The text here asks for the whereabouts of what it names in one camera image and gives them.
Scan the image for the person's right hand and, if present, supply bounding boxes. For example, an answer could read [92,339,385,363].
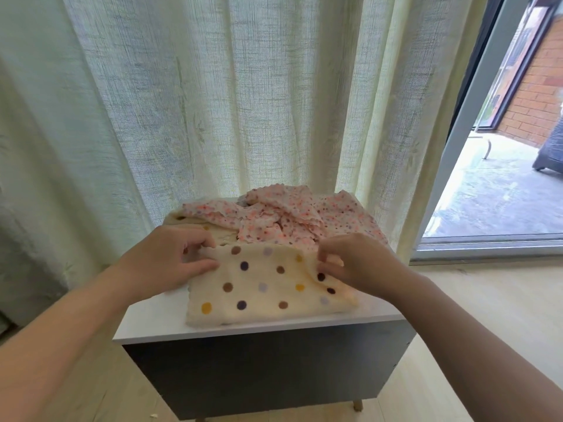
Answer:
[317,233,412,301]

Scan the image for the person's left hand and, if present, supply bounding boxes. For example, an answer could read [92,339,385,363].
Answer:
[113,224,221,304]

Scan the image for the white table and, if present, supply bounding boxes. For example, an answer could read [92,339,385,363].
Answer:
[113,196,417,422]

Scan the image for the dark blue tarpaulin cover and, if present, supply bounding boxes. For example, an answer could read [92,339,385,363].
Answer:
[532,112,563,178]

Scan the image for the dark balcony window frame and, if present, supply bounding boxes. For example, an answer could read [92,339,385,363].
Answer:
[475,0,563,132]

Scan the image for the pink floral cloths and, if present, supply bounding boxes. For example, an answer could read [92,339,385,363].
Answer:
[180,182,390,253]

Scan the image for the person's left forearm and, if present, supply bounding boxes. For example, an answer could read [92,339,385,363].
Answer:
[0,263,142,422]

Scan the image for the white linen curtain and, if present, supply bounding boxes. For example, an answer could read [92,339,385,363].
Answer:
[0,0,491,324]

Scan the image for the white sliding door frame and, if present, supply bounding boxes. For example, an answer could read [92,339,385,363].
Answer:
[412,0,563,262]

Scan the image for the person's right forearm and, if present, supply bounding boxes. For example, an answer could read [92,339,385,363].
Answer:
[387,268,563,422]

